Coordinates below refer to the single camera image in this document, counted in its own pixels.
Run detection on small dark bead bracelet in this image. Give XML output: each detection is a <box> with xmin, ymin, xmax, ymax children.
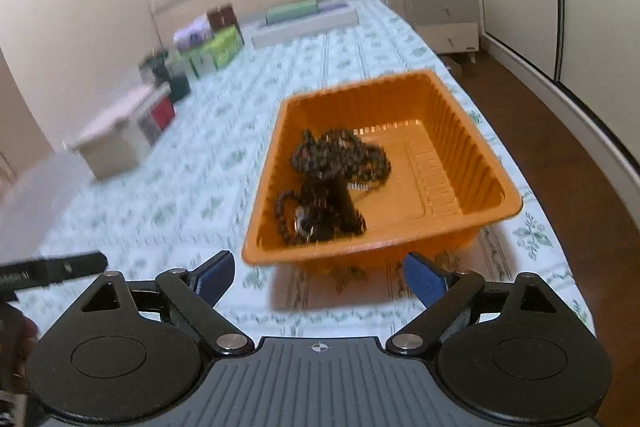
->
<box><xmin>274</xmin><ymin>189</ymin><xmax>307</xmax><ymax>249</ymax></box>

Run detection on black leather strap wristwatch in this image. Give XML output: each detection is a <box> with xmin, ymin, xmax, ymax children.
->
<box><xmin>292</xmin><ymin>202</ymin><xmax>342</xmax><ymax>244</ymax></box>

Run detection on orange plastic tray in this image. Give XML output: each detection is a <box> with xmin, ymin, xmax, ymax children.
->
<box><xmin>241</xmin><ymin>69</ymin><xmax>524</xmax><ymax>267</ymax></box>

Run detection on long white flat box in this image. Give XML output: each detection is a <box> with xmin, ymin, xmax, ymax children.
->
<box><xmin>250</xmin><ymin>2</ymin><xmax>358</xmax><ymax>49</ymax></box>

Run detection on red book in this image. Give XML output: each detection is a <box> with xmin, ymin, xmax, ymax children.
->
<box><xmin>150</xmin><ymin>99</ymin><xmax>176</xmax><ymax>130</ymax></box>

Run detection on sliding wardrobe doors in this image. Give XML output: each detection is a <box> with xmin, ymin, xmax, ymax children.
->
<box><xmin>470</xmin><ymin>0</ymin><xmax>640</xmax><ymax>188</ymax></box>

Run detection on dark bead necklace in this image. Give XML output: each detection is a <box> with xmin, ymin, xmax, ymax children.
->
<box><xmin>290</xmin><ymin>129</ymin><xmax>392</xmax><ymax>196</ymax></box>

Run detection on green rectangular box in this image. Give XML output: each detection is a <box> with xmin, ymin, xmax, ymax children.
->
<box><xmin>265</xmin><ymin>0</ymin><xmax>321</xmax><ymax>26</ymax></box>

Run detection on person's left hand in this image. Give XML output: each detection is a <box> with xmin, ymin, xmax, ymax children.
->
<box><xmin>0</xmin><ymin>304</ymin><xmax>40</xmax><ymax>380</ymax></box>

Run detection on floral patterned bed sheet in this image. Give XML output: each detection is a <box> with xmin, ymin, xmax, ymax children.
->
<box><xmin>30</xmin><ymin>0</ymin><xmax>596</xmax><ymax>343</ymax></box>

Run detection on dark glass jar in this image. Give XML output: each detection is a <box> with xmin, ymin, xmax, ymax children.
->
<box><xmin>139</xmin><ymin>49</ymin><xmax>171</xmax><ymax>85</ymax></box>

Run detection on green tissue pack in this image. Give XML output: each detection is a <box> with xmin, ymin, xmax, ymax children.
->
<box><xmin>185</xmin><ymin>44</ymin><xmax>221</xmax><ymax>80</ymax></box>
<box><xmin>210</xmin><ymin>27</ymin><xmax>246</xmax><ymax>68</ymax></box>

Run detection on brown bead necklace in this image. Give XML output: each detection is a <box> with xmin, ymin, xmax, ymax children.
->
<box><xmin>292</xmin><ymin>132</ymin><xmax>351</xmax><ymax>178</ymax></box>

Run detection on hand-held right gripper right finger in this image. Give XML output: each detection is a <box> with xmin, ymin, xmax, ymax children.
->
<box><xmin>386</xmin><ymin>251</ymin><xmax>564</xmax><ymax>357</ymax></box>

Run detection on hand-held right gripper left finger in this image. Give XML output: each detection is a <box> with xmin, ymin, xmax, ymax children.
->
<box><xmin>79</xmin><ymin>250</ymin><xmax>254</xmax><ymax>357</ymax></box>

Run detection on beige storage box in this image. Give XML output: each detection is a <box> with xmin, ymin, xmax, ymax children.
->
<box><xmin>65</xmin><ymin>84</ymin><xmax>173</xmax><ymax>180</ymax></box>

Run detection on brown box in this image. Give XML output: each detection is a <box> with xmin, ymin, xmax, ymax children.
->
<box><xmin>206</xmin><ymin>3</ymin><xmax>238</xmax><ymax>32</ymax></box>

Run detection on white nightstand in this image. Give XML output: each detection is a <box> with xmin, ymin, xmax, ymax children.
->
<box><xmin>400</xmin><ymin>0</ymin><xmax>481</xmax><ymax>58</ymax></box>

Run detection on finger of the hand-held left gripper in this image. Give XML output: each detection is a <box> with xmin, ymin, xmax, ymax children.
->
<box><xmin>42</xmin><ymin>250</ymin><xmax>109</xmax><ymax>284</ymax></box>

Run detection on purple tissue box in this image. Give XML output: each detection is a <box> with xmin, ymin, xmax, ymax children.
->
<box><xmin>172</xmin><ymin>18</ymin><xmax>214</xmax><ymax>52</ymax></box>

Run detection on wide black wristband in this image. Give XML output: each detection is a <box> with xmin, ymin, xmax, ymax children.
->
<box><xmin>320</xmin><ymin>177</ymin><xmax>368</xmax><ymax>239</ymax></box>

